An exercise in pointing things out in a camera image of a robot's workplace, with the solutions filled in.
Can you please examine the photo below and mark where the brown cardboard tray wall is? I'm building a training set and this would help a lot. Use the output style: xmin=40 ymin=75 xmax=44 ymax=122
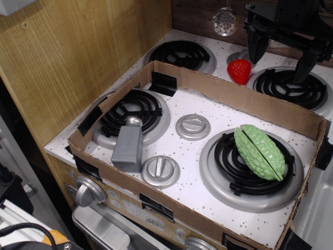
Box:
xmin=68 ymin=61 xmax=330 ymax=249

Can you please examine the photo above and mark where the hanging silver strainer ladle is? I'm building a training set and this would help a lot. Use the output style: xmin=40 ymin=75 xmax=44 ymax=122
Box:
xmin=211 ymin=1 xmax=239 ymax=36

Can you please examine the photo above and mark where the silver oven knob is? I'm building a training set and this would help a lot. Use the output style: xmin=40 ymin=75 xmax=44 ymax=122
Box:
xmin=185 ymin=236 xmax=216 ymax=250
xmin=75 ymin=176 xmax=107 ymax=207

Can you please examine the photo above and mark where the oven clock display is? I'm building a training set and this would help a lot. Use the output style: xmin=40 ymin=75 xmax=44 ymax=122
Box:
xmin=123 ymin=201 xmax=165 ymax=231

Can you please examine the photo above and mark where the black burner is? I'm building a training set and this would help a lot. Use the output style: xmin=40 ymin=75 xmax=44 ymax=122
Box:
xmin=246 ymin=66 xmax=332 ymax=117
xmin=93 ymin=89 xmax=171 ymax=149
xmin=144 ymin=40 xmax=217 ymax=74
xmin=199 ymin=129 xmax=304 ymax=213

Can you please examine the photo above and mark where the silver oven front knob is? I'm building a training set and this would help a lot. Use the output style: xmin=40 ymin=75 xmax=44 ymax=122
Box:
xmin=75 ymin=176 xmax=107 ymax=207

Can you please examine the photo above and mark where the back right black burner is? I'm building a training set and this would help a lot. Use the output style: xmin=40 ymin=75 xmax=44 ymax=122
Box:
xmin=246 ymin=66 xmax=332 ymax=117

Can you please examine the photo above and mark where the silver oven door handle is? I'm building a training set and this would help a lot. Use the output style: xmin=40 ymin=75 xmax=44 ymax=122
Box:
xmin=72 ymin=205 xmax=168 ymax=249

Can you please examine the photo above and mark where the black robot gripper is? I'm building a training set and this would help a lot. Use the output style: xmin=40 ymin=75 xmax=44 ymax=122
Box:
xmin=244 ymin=1 xmax=332 ymax=83

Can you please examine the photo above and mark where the silver centre stove knob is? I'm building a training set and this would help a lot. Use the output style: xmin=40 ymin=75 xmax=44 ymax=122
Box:
xmin=175 ymin=114 xmax=211 ymax=141

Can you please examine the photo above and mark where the silver back stove knob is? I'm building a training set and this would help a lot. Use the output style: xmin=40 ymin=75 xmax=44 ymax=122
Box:
xmin=226 ymin=49 xmax=257 ymax=68

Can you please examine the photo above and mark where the silver stove knob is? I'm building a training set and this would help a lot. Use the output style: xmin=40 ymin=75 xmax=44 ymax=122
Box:
xmin=141 ymin=155 xmax=181 ymax=189
xmin=226 ymin=49 xmax=257 ymax=68
xmin=175 ymin=114 xmax=211 ymax=141

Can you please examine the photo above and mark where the green bitter melon toy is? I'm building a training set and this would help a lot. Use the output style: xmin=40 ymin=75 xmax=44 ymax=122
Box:
xmin=234 ymin=124 xmax=286 ymax=181

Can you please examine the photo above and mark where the grey pepper shaker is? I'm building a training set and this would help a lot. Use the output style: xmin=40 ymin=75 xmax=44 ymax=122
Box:
xmin=111 ymin=116 xmax=143 ymax=173

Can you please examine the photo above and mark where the red toy strawberry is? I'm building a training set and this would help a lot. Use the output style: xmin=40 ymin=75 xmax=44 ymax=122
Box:
xmin=227 ymin=59 xmax=252 ymax=85

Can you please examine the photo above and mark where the back left black burner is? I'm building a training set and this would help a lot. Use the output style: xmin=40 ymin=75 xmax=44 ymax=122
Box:
xmin=144 ymin=40 xmax=217 ymax=74

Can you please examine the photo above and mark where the black cable bottom left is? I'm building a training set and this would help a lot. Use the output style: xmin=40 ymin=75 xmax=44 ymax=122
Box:
xmin=0 ymin=222 xmax=57 ymax=250

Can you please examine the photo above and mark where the silver front stove knob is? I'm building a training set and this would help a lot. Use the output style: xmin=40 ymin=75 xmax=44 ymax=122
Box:
xmin=141 ymin=155 xmax=181 ymax=189

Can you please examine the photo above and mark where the front left black burner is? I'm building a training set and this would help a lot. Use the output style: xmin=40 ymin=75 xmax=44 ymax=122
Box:
xmin=93 ymin=89 xmax=171 ymax=149

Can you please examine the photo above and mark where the front right black burner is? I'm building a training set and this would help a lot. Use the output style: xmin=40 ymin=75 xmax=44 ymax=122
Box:
xmin=199 ymin=129 xmax=304 ymax=213

